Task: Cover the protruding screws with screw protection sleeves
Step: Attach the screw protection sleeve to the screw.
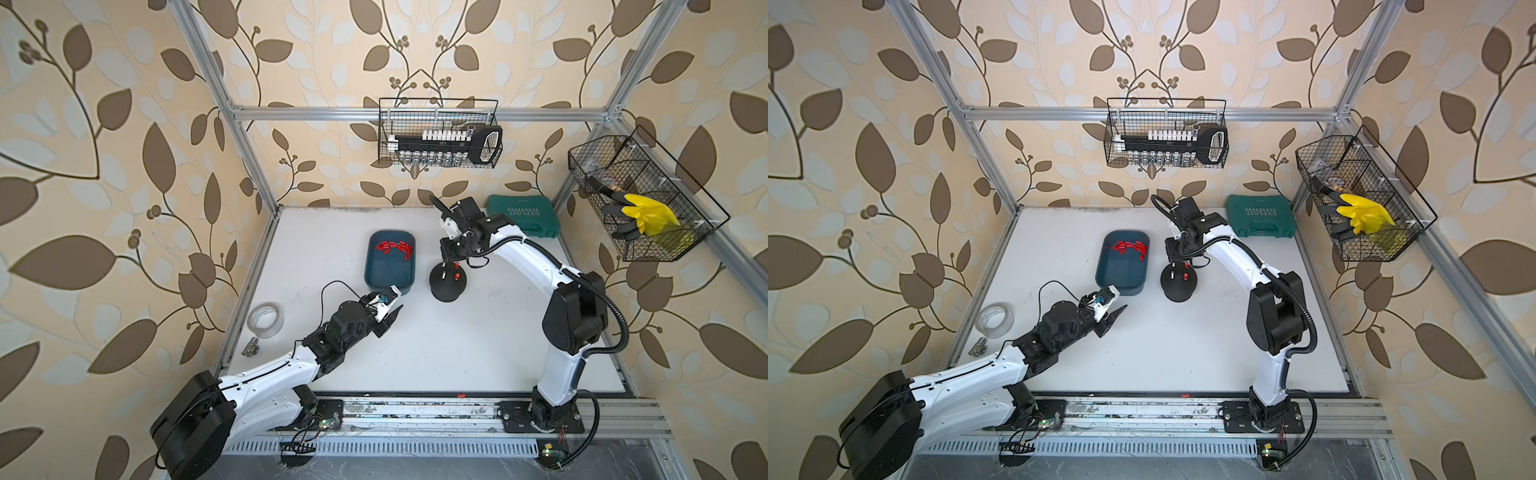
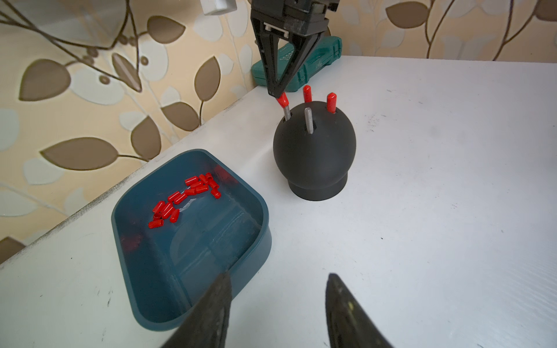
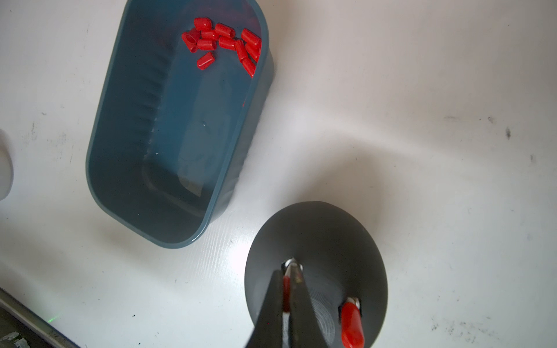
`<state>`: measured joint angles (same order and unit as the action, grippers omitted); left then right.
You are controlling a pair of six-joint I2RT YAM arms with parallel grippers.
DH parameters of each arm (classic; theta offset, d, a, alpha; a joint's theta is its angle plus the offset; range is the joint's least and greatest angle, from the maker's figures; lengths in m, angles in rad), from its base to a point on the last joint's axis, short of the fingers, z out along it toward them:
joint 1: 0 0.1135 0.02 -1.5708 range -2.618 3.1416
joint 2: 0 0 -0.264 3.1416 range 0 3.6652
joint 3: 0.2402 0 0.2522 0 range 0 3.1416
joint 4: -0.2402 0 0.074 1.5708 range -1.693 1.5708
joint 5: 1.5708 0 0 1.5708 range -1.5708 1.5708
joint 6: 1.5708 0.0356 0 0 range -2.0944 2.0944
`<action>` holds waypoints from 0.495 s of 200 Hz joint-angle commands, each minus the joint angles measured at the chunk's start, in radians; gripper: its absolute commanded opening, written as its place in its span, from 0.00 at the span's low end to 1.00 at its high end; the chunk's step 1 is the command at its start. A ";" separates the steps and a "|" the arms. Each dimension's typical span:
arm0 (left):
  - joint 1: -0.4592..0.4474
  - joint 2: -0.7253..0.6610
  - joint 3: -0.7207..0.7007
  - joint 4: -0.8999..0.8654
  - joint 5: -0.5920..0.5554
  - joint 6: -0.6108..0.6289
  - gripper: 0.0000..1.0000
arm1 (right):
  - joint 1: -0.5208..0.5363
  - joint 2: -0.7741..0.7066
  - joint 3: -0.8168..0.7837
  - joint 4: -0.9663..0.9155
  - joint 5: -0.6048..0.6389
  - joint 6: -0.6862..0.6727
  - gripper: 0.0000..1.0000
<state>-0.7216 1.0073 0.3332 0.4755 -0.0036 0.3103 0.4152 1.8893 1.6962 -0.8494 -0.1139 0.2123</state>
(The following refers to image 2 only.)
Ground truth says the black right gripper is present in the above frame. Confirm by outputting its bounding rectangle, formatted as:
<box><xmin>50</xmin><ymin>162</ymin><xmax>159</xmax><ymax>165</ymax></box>
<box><xmin>251</xmin><ymin>0</ymin><xmax>339</xmax><ymax>97</ymax></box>

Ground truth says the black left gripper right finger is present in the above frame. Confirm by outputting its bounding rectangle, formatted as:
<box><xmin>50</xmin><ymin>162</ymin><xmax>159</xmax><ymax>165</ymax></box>
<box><xmin>325</xmin><ymin>273</ymin><xmax>393</xmax><ymax>348</ymax></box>

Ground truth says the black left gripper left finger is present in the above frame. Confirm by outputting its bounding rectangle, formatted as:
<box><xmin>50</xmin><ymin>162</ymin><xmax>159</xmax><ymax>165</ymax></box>
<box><xmin>162</xmin><ymin>272</ymin><xmax>232</xmax><ymax>348</ymax></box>

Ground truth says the red screw protection sleeve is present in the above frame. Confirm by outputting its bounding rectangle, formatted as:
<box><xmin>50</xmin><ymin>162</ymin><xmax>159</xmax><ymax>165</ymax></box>
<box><xmin>303</xmin><ymin>85</ymin><xmax>313</xmax><ymax>103</ymax></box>

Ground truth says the red sleeve on screw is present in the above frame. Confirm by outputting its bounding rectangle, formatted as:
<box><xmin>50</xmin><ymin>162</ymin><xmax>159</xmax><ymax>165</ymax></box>
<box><xmin>326</xmin><ymin>92</ymin><xmax>337</xmax><ymax>114</ymax></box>

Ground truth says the black dome screw fixture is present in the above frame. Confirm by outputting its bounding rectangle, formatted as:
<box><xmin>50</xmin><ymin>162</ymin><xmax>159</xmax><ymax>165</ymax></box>
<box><xmin>273</xmin><ymin>101</ymin><xmax>357</xmax><ymax>201</ymax></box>

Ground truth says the green plastic tool case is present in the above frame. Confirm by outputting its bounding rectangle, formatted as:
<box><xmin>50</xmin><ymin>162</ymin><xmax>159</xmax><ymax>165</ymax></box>
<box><xmin>251</xmin><ymin>35</ymin><xmax>343</xmax><ymax>92</ymax></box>

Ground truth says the dark teal plastic tray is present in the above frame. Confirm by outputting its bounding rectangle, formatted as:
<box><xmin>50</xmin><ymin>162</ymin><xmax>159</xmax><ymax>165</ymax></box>
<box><xmin>112</xmin><ymin>149</ymin><xmax>272</xmax><ymax>331</ymax></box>

